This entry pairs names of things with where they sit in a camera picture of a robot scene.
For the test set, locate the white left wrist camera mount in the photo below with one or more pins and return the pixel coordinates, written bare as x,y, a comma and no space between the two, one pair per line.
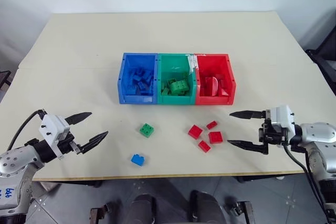
53,127

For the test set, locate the blue small toy brick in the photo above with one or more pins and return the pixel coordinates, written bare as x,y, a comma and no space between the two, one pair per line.
137,160

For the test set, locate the black chair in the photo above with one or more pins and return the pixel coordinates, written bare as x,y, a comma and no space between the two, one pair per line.
324,61

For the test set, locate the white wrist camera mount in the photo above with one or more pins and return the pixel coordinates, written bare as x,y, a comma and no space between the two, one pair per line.
53,127
282,116

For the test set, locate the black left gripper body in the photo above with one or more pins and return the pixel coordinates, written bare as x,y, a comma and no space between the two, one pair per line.
67,144

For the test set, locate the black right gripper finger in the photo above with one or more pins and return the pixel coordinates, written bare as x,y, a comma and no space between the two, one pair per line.
248,114
249,145

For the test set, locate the dark stool edge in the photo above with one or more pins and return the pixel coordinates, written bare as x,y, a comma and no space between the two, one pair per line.
4,78

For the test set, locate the green flat toy piece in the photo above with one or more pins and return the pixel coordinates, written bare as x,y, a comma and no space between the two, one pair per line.
165,92

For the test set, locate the dark rounded shape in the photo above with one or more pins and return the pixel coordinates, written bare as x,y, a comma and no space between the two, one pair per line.
206,208
143,209

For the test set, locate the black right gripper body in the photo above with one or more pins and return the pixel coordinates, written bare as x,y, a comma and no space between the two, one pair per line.
274,134

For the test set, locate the red half-round toy block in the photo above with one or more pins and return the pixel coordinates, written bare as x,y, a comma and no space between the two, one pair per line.
215,86

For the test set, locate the green small toy brick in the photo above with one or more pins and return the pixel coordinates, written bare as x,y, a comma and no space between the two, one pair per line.
172,80

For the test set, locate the large green toy brick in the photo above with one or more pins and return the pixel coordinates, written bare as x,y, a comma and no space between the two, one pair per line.
179,86

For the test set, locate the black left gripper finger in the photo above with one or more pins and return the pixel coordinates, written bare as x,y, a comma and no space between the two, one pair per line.
94,141
78,117

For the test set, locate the red square toy brick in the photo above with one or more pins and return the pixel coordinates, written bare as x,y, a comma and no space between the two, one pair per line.
195,131
215,137

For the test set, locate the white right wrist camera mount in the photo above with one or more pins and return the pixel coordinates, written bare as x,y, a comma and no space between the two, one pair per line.
282,116

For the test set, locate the red plastic bin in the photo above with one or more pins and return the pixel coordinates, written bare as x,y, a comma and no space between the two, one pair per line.
210,62

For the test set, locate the red upright toy block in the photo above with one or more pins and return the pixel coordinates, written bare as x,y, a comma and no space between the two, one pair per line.
208,86

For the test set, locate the green plastic bin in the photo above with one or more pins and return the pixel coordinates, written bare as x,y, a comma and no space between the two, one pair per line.
173,62

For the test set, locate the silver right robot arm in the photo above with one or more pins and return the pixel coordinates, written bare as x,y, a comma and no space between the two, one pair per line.
319,136

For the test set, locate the white tape strip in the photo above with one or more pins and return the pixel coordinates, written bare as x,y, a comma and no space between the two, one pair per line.
192,64

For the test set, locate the red triangular toy block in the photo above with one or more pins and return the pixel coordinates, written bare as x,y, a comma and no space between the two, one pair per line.
224,93

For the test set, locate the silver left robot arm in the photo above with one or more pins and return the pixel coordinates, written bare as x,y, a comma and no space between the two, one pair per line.
15,159

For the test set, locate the blue plastic bin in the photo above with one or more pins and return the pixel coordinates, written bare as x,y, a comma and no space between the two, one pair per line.
123,77

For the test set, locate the green square toy brick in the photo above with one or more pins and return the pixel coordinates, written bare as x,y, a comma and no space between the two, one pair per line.
147,130

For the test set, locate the black caster leg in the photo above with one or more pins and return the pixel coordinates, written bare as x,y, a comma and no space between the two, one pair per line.
101,212
240,209

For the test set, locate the red small toy brick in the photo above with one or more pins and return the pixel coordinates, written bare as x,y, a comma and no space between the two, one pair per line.
211,125
204,146

